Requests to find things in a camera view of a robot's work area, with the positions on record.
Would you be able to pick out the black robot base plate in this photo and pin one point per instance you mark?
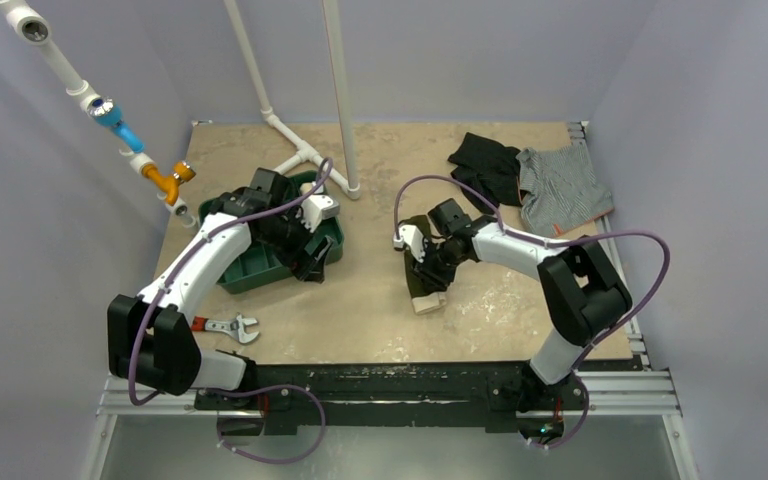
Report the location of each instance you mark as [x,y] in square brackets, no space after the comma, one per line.
[494,396]

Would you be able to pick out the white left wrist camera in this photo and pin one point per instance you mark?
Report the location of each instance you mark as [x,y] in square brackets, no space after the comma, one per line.
[318,208]

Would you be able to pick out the adjustable wrench red handle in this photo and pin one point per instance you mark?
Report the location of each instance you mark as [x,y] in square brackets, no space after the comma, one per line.
[236,328]

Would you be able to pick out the black striped underwear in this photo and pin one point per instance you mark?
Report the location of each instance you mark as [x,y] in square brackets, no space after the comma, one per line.
[489,168]

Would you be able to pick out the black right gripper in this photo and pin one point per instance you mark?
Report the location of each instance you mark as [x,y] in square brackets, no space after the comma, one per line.
[430,266]

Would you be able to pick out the white PVC pipe frame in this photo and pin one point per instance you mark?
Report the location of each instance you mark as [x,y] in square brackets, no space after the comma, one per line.
[284,63]

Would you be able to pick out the olive green underwear cream waistband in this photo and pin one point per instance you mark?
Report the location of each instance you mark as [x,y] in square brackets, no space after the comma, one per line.
[423,299]

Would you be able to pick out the green divided organizer tray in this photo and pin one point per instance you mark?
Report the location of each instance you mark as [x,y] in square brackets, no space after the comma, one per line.
[258,266]

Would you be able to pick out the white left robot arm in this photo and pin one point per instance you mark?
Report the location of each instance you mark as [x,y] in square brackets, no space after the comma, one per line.
[149,336]

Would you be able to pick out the grey striped underwear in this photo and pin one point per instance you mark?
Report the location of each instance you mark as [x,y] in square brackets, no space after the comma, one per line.
[560,190]

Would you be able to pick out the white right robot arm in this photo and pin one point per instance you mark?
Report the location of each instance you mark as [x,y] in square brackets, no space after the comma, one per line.
[582,290]

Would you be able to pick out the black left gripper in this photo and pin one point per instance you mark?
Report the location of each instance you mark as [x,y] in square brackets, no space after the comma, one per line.
[310,266]

